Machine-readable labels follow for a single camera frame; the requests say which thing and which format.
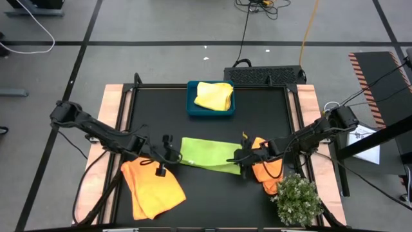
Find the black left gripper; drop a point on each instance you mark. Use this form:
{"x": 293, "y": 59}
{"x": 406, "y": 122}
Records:
{"x": 168, "y": 154}

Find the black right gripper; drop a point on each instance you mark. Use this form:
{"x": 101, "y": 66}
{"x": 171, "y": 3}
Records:
{"x": 251, "y": 156}

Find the green microfiber towel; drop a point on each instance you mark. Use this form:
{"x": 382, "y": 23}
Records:
{"x": 209, "y": 154}

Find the orange fluffy microfiber towel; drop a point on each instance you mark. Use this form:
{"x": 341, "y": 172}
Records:
{"x": 270, "y": 180}

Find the orange-yellow ribbed microfiber towel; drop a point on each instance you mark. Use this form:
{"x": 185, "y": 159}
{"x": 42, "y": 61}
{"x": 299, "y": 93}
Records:
{"x": 151, "y": 193}

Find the yellow microfiber towel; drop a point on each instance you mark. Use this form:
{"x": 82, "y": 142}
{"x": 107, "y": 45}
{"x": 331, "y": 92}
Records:
{"x": 214, "y": 96}

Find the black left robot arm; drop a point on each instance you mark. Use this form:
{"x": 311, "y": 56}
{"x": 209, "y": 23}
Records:
{"x": 96, "y": 127}

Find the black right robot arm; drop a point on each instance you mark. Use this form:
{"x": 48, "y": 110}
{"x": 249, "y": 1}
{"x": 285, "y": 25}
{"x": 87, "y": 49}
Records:
{"x": 344, "y": 116}

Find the blue plastic bin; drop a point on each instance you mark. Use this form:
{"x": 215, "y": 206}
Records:
{"x": 190, "y": 103}

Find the artificial green potted plant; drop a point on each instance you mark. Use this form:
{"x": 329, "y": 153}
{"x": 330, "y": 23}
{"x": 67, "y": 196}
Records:
{"x": 296, "y": 199}

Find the black stand leg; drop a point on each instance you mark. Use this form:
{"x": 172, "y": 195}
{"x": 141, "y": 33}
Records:
{"x": 344, "y": 180}

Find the white paper sheet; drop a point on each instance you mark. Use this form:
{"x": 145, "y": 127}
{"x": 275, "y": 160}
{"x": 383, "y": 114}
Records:
{"x": 370, "y": 156}

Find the black hazard-striped floor mat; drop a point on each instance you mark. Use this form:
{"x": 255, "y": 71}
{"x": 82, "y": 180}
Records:
{"x": 376, "y": 74}

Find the grey desk foot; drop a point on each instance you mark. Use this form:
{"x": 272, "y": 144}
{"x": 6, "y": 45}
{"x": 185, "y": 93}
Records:
{"x": 13, "y": 92}
{"x": 35, "y": 13}

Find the black aluminium table frame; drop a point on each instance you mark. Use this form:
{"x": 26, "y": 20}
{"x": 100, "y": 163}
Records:
{"x": 154, "y": 86}

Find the black frame beam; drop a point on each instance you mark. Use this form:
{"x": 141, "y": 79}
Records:
{"x": 396, "y": 129}

